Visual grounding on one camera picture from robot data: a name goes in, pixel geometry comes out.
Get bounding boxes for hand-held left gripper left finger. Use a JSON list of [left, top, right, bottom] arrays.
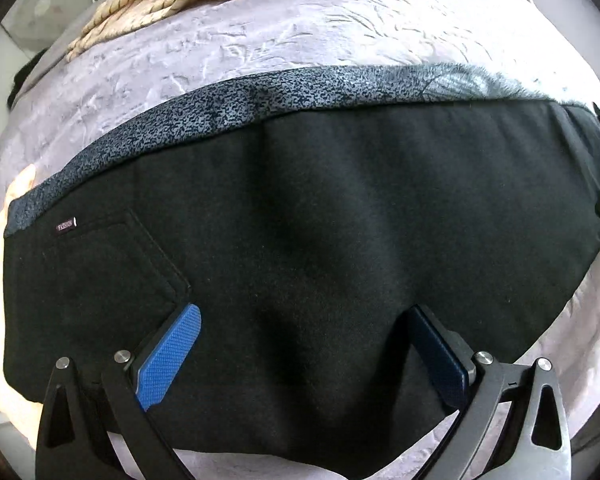
[[36, 304, 202, 480]]

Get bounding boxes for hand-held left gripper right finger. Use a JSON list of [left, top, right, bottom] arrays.
[[409, 304, 574, 480]]

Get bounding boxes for black pants with patterned waistband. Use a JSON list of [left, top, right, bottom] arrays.
[[2, 65, 600, 478]]

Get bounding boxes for orange knit garment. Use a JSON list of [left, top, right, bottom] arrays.
[[4, 164, 39, 207]]

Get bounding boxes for lavender embossed bedspread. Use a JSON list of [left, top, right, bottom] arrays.
[[0, 0, 600, 480]]

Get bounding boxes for black bag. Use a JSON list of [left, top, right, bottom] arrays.
[[11, 54, 42, 107]]

